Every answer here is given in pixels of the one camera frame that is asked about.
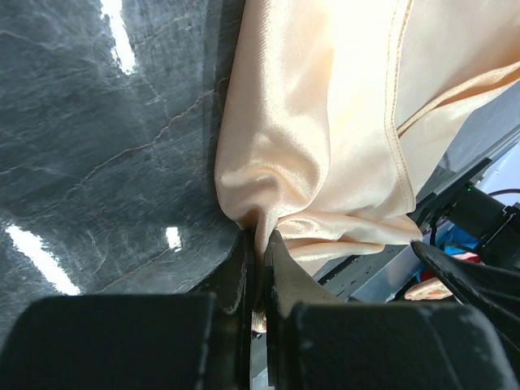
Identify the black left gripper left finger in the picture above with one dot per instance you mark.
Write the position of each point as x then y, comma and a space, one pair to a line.
200, 339

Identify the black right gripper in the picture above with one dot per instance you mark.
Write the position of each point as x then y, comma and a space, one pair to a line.
492, 290

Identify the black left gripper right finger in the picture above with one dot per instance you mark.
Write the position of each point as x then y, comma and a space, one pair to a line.
317, 341

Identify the peach satin napkin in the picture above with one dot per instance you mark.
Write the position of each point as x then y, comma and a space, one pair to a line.
338, 112

